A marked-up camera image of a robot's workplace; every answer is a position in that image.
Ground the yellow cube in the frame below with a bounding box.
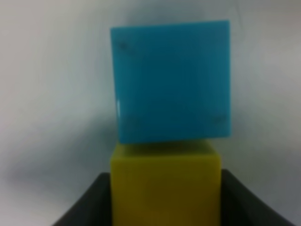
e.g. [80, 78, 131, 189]
[111, 140, 222, 226]

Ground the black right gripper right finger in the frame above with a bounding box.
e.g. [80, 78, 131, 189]
[221, 169, 293, 226]

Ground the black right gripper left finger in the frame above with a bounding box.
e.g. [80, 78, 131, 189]
[54, 173, 112, 226]

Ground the blue cube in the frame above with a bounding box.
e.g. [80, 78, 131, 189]
[111, 20, 231, 144]

